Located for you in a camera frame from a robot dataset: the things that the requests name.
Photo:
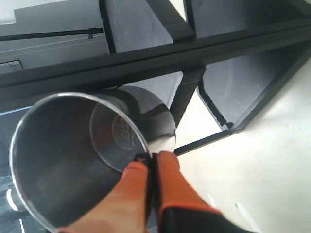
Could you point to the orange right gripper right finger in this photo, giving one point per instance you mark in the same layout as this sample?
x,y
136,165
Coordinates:
x,y
179,207

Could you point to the stainless steel mug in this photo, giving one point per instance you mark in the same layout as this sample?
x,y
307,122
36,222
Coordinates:
x,y
70,149

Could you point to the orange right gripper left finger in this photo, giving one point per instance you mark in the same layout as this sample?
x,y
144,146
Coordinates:
x,y
125,209

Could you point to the black metal shelf rack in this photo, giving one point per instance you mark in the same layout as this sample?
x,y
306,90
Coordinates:
x,y
236,53

